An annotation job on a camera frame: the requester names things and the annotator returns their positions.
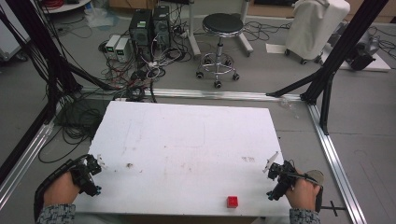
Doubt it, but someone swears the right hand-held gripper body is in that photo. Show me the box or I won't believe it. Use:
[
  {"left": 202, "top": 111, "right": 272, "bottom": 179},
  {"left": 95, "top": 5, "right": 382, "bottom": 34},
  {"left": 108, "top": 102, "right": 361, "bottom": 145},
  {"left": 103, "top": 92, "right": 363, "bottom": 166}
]
[{"left": 266, "top": 160, "right": 301, "bottom": 202}]

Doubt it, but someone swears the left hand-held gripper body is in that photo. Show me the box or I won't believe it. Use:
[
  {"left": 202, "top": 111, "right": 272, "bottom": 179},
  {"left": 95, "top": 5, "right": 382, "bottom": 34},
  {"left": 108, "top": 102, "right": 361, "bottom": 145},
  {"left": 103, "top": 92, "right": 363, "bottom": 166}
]
[{"left": 69, "top": 154, "right": 103, "bottom": 198}]

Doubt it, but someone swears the clear plastic bag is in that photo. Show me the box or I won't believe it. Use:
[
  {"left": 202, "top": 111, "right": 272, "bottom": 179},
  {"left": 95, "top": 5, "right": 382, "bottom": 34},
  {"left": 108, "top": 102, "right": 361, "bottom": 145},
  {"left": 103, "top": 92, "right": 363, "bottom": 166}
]
[{"left": 83, "top": 5, "right": 120, "bottom": 30}]

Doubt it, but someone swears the black frame post with braces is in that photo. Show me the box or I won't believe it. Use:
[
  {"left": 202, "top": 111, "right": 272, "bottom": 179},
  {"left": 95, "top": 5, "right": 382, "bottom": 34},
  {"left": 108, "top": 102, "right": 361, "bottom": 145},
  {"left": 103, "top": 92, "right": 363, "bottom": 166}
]
[{"left": 265, "top": 0, "right": 390, "bottom": 136}]

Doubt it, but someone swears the slim black computer tower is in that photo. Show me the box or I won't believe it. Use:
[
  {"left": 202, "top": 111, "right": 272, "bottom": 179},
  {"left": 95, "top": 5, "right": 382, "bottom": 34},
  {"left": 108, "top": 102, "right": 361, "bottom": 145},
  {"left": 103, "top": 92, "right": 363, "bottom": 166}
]
[{"left": 151, "top": 5, "right": 172, "bottom": 52}]

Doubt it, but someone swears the round white table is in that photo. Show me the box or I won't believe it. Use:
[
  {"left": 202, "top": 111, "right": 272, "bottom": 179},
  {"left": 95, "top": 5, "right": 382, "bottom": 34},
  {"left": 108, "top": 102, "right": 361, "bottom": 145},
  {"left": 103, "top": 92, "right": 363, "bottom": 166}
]
[{"left": 39, "top": 0, "right": 93, "bottom": 15}]

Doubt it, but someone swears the bundle of cables behind computers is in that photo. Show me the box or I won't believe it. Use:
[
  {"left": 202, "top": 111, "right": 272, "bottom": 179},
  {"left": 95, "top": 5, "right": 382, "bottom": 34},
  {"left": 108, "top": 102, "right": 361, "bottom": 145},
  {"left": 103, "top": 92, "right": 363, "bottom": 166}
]
[{"left": 97, "top": 27, "right": 195, "bottom": 104}]

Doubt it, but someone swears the grey and black wrist strap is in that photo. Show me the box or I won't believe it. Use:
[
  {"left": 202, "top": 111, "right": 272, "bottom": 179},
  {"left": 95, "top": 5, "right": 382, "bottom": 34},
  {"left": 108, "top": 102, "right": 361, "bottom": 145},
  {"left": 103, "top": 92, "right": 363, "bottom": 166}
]
[{"left": 303, "top": 169, "right": 325, "bottom": 215}]

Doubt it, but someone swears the large black computer tower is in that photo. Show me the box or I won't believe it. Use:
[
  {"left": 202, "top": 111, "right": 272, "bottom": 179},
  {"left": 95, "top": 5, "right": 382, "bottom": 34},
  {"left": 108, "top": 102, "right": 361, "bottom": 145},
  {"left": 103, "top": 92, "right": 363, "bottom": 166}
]
[{"left": 128, "top": 8, "right": 154, "bottom": 63}]

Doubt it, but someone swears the black round stool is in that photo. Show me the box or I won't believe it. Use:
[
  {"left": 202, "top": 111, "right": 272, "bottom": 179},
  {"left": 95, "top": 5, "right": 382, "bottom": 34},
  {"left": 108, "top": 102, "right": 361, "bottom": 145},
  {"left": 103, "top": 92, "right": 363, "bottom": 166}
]
[{"left": 194, "top": 12, "right": 246, "bottom": 90}]

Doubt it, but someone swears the black frame post with cables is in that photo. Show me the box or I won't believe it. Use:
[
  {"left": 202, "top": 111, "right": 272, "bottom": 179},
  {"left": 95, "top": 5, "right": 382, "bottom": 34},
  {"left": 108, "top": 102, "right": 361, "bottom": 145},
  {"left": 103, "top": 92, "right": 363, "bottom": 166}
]
[{"left": 4, "top": 0, "right": 120, "bottom": 94}]

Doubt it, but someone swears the tangle of black floor cables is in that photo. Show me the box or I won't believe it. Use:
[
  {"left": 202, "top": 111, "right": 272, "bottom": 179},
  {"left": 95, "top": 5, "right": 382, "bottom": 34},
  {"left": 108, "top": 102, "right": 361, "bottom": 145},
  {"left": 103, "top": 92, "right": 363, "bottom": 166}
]
[{"left": 37, "top": 92, "right": 110, "bottom": 164}]

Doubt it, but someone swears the white flat floor board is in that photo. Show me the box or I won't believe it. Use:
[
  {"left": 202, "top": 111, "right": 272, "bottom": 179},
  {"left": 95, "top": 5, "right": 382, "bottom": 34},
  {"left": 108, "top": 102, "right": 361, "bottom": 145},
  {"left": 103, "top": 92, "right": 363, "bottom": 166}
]
[{"left": 265, "top": 42, "right": 392, "bottom": 73}]

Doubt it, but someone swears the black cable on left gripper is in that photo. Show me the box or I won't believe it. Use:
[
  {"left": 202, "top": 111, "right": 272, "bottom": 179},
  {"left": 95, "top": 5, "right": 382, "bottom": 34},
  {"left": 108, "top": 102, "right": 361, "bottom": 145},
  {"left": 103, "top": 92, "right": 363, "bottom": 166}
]
[{"left": 33, "top": 154, "right": 92, "bottom": 222}]

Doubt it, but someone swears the red cube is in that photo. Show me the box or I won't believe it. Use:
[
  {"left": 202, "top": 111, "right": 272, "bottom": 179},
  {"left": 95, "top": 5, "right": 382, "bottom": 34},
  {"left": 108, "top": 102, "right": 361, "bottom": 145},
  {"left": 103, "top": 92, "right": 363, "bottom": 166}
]
[{"left": 226, "top": 195, "right": 240, "bottom": 209}]

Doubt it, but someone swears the black device on floor board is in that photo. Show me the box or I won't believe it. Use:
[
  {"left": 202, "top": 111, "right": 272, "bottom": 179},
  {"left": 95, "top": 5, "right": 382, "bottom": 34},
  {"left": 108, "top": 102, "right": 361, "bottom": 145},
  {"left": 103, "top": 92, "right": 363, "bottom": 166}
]
[{"left": 348, "top": 50, "right": 378, "bottom": 72}]

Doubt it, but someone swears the person's left hand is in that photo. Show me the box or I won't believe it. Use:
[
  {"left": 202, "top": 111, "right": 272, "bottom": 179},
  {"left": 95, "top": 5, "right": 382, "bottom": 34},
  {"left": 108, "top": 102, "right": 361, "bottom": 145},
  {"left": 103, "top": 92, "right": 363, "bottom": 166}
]
[{"left": 43, "top": 170, "right": 82, "bottom": 208}]

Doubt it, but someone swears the white covered machine on wheels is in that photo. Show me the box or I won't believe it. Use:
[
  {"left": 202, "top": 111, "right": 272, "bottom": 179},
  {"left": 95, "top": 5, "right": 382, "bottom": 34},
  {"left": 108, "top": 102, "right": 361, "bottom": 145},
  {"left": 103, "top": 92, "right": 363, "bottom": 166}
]
[{"left": 284, "top": 0, "right": 352, "bottom": 66}]

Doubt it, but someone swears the person's right hand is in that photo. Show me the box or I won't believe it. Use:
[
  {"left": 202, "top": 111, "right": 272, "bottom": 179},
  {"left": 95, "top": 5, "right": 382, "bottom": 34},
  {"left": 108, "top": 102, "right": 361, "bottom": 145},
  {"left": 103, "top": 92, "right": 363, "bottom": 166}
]
[{"left": 284, "top": 169, "right": 322, "bottom": 213}]

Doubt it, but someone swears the white power supply box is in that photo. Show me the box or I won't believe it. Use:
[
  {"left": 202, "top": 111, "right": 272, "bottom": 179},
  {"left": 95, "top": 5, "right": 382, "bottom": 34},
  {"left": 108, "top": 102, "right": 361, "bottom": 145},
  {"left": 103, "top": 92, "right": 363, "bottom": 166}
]
[
  {"left": 114, "top": 36, "right": 131, "bottom": 63},
  {"left": 105, "top": 34, "right": 122, "bottom": 61}
]

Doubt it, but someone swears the aluminium floor rail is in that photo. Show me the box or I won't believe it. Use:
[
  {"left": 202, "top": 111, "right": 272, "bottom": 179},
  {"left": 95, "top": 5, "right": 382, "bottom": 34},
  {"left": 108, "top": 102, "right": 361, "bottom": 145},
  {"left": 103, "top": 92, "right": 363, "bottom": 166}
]
[
  {"left": 306, "top": 103, "right": 369, "bottom": 224},
  {"left": 0, "top": 119, "right": 56, "bottom": 210},
  {"left": 78, "top": 87, "right": 304, "bottom": 103}
]

